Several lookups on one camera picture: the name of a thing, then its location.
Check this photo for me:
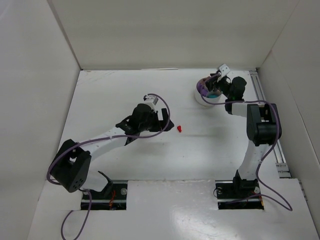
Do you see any long teal lego brick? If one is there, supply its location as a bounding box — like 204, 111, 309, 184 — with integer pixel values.
206, 93, 221, 99

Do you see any lavender lego brick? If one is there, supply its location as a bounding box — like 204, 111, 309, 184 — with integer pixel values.
196, 78, 208, 98

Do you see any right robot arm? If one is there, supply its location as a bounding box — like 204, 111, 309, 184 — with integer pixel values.
205, 73, 282, 192

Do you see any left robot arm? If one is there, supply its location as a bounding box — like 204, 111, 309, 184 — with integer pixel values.
46, 103, 174, 196

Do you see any white round divided container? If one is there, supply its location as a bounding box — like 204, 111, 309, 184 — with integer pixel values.
194, 76, 222, 107

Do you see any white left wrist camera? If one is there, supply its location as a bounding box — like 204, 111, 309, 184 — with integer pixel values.
143, 94, 159, 111

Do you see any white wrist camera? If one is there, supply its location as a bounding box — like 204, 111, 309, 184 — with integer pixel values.
143, 94, 159, 111
217, 63, 231, 82

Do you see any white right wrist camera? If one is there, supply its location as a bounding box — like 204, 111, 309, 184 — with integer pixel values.
217, 63, 231, 82

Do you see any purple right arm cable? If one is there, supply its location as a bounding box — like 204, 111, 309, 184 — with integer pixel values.
201, 72, 294, 212

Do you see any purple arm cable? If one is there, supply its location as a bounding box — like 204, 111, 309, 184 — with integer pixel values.
46, 93, 171, 240
201, 72, 294, 212

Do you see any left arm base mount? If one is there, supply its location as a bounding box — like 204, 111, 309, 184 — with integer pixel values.
80, 171, 128, 211

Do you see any aluminium rail on table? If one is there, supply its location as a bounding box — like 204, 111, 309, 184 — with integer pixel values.
247, 71, 291, 178

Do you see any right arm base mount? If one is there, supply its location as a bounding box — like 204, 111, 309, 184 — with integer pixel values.
213, 177, 264, 210

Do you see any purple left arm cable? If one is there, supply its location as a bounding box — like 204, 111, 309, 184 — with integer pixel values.
46, 93, 171, 240

